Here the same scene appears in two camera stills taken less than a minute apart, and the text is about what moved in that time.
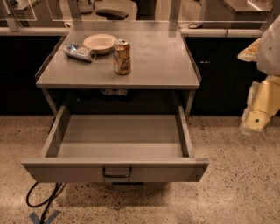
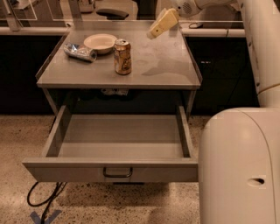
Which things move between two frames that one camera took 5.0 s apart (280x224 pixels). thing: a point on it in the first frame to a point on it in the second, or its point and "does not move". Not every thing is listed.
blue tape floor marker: x=37 y=220 does not move
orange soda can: x=122 y=57 does not move
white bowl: x=101 y=43 does not move
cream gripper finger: x=263 y=101 to x=170 y=17
